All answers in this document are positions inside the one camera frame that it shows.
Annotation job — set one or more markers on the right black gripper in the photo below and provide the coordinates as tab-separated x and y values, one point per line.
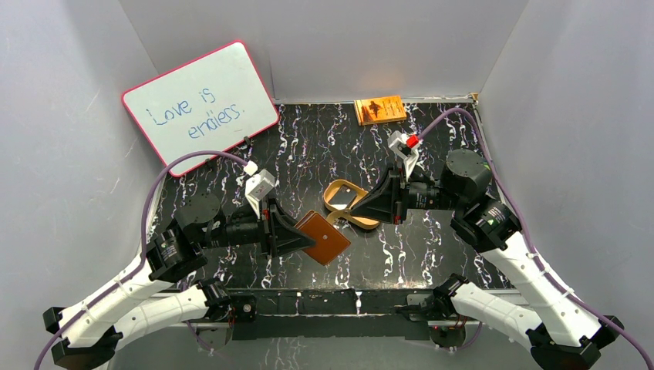
388	210

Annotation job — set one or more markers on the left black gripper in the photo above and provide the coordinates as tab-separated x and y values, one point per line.
268	230

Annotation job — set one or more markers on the brown leather card holder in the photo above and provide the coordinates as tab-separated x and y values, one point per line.
329	242

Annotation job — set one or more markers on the gold oval tin tray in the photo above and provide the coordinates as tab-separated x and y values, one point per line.
361	222

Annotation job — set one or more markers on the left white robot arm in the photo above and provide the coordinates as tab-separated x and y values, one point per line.
88	334

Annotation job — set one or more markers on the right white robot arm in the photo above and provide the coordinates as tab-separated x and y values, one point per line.
557	331

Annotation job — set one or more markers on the orange book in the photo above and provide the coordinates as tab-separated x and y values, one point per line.
386	109

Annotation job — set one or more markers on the pink framed whiteboard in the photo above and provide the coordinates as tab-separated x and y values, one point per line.
213	102

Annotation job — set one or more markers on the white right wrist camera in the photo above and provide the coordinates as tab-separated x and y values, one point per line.
406	147

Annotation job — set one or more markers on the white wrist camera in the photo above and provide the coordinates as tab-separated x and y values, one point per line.
406	147
258	185

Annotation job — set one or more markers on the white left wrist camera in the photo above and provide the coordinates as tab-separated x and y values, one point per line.
258	185

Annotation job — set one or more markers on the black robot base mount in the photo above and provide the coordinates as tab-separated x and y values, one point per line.
342	313

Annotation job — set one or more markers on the aluminium rail frame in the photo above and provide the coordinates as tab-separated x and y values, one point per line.
520	324

